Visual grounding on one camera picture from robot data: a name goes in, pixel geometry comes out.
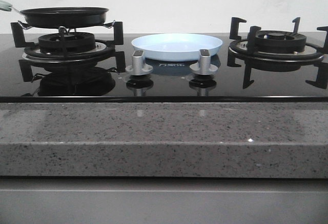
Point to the light blue plate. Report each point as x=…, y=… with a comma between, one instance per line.
x=176, y=47

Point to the black frying pan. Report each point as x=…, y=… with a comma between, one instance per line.
x=68, y=17

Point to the black glass gas cooktop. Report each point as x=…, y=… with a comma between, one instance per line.
x=237, y=80

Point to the left silver stove knob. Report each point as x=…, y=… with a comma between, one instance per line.
x=139, y=66

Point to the silver stove knob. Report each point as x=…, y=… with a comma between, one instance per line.
x=203, y=66
x=139, y=66

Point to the right silver stove knob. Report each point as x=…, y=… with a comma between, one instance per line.
x=203, y=66

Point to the left black pan support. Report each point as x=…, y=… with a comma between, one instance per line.
x=68, y=66

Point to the black pan support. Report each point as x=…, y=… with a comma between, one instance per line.
x=245, y=49
x=68, y=66

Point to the left black burner head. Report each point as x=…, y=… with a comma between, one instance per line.
x=74, y=43

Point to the black burner head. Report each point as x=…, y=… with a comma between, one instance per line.
x=74, y=43
x=280, y=42

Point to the right black pan support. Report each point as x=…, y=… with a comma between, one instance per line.
x=245, y=49

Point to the right black burner head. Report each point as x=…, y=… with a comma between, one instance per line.
x=280, y=42

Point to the grey cabinet front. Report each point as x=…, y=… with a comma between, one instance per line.
x=162, y=200

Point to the small wire pan trivet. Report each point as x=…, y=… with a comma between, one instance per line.
x=103, y=47

